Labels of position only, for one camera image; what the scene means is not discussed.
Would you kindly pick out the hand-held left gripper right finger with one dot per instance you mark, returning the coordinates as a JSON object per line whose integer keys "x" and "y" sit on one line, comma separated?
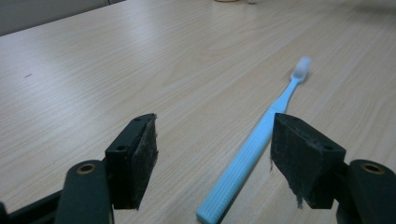
{"x": 305, "y": 161}

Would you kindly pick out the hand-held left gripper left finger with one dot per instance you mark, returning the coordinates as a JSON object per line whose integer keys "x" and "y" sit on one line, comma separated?
{"x": 130, "y": 161}

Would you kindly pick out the light blue toothbrush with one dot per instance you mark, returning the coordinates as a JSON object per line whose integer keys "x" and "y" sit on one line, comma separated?
{"x": 243, "y": 161}

